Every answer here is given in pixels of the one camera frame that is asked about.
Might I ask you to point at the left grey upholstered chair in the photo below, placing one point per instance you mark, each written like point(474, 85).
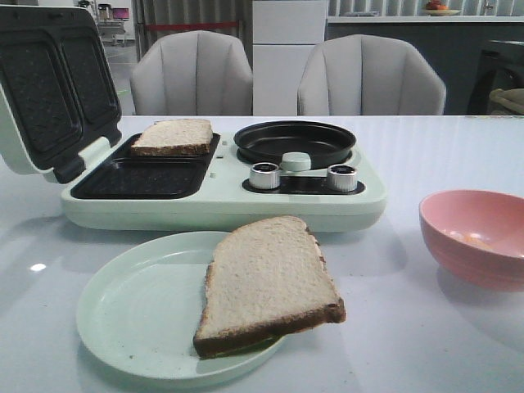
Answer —
point(193, 73)

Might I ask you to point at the right grey upholstered chair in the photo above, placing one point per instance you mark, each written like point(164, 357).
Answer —
point(364, 74)

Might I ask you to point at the dark appliance at right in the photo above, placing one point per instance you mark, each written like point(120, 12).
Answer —
point(500, 65)

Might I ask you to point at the left silver control knob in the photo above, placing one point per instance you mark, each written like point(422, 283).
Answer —
point(264, 176)

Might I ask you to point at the grey kitchen counter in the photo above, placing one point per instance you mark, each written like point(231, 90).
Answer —
point(451, 44)

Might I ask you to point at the pink bowl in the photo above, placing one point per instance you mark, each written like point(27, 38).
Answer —
point(496, 217)

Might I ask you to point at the right silver control knob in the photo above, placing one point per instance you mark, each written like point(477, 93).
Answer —
point(342, 178)

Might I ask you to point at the black round frying pan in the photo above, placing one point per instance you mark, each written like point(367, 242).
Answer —
point(326, 144)

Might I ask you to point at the grey upholstered chair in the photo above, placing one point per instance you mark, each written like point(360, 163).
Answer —
point(193, 73)
point(364, 74)

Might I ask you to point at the fruit plate on counter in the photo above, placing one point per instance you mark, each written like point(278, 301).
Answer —
point(438, 8)

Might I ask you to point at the light green round plate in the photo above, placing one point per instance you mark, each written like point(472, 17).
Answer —
point(138, 314)

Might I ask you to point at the green breakfast maker lid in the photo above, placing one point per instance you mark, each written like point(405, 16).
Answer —
point(58, 100)

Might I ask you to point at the white cabinet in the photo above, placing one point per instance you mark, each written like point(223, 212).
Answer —
point(284, 34)

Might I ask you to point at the green breakfast maker base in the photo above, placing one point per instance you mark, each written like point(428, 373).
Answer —
point(212, 192)

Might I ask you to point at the bread slice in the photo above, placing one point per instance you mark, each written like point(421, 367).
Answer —
point(266, 280)
point(185, 137)

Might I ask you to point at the silver control knob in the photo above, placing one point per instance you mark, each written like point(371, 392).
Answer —
point(342, 178)
point(264, 176)

